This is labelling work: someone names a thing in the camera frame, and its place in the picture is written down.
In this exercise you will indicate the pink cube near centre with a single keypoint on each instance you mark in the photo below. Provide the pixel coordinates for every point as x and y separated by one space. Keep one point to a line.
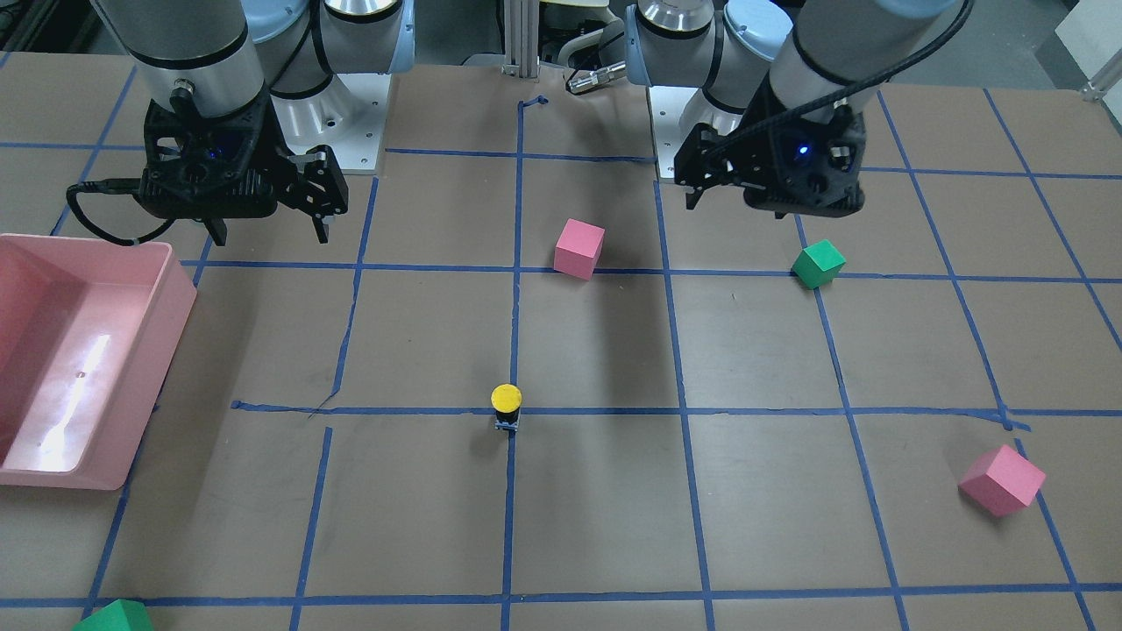
578 249

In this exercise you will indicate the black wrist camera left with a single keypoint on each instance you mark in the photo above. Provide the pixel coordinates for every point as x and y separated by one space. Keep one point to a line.
805 167

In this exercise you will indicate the pink cube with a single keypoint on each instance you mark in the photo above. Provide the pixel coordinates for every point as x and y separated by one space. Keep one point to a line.
1002 481
578 249

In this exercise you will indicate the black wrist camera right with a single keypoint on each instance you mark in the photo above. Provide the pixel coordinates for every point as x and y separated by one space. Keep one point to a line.
194 169

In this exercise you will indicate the yellow push button switch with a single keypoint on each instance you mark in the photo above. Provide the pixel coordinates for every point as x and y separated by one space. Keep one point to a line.
506 400

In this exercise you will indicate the pink plastic bin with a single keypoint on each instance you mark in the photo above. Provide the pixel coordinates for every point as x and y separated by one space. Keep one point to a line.
88 332

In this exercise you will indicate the green cube centre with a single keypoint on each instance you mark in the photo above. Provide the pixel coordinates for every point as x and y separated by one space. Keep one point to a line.
818 264

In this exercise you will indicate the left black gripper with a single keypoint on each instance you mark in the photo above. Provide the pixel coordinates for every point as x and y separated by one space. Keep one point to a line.
720 147

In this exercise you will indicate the green cube far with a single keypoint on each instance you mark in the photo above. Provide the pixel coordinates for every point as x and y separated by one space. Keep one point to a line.
119 615

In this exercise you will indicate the green cube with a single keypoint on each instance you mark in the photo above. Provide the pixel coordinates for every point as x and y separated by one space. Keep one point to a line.
119 615
818 264

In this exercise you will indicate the pink cube front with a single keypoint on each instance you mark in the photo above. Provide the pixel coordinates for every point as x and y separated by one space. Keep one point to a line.
1002 481

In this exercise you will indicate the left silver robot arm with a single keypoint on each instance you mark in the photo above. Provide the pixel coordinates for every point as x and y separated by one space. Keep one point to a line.
797 84

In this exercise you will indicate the aluminium frame post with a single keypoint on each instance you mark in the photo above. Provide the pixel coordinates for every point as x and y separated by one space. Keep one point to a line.
520 33

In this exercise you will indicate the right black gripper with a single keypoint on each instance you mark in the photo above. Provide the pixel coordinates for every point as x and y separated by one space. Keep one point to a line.
308 178

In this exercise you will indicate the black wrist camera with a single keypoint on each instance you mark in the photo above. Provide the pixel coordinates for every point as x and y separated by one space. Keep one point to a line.
194 169
805 167

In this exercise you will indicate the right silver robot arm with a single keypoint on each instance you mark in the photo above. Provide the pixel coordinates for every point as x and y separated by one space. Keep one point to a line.
206 59

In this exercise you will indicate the brown paper table cover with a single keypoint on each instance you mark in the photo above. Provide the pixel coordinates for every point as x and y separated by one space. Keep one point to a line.
703 442

